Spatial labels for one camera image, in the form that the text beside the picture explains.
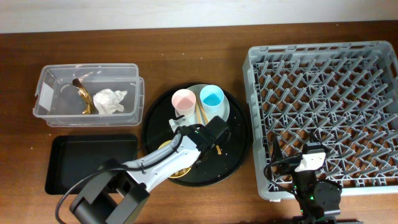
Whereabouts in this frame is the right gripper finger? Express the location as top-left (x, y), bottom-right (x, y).
top-left (308, 132), bottom-right (321, 144)
top-left (271, 136), bottom-right (284, 162)

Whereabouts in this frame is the wooden chopstick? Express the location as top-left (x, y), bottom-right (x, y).
top-left (198, 101), bottom-right (222, 155)
top-left (195, 100), bottom-right (204, 124)

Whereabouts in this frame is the blue cup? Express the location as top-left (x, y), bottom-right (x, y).
top-left (200, 85), bottom-right (224, 113)

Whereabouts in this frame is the pink cup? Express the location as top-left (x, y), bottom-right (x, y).
top-left (172, 89), bottom-right (197, 116)

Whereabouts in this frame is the yellow bowl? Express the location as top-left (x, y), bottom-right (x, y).
top-left (158, 140), bottom-right (192, 179)

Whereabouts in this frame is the white napkin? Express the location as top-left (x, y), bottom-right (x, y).
top-left (93, 89), bottom-right (127, 114)

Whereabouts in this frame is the gold foil wrapper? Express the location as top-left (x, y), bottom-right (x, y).
top-left (72, 78), bottom-right (94, 114)

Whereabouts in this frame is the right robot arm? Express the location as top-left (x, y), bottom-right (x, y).
top-left (264, 134), bottom-right (342, 224)

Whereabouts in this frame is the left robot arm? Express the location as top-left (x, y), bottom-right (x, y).
top-left (70, 116), bottom-right (229, 223)

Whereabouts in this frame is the grey dishwasher rack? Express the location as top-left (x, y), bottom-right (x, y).
top-left (243, 41), bottom-right (397, 202)

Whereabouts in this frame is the clear plastic waste bin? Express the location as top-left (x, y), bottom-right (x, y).
top-left (32, 63), bottom-right (144, 127)

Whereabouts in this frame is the grey round plate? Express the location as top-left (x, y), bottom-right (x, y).
top-left (172, 84), bottom-right (229, 126)

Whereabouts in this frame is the round black serving tray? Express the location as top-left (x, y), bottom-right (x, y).
top-left (141, 83), bottom-right (251, 187)

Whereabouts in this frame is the black rectangular tray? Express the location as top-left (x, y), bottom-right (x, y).
top-left (45, 134), bottom-right (138, 195)

